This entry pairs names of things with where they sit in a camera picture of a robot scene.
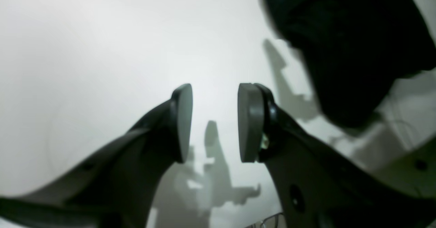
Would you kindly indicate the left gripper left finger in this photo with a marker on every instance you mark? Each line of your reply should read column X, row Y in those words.
column 115, row 186

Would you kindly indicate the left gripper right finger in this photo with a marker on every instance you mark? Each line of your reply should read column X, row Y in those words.
column 317, row 186

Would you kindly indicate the black T-shirt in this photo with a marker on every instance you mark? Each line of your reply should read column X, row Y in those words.
column 354, row 50

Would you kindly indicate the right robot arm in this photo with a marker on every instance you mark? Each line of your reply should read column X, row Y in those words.
column 413, row 174

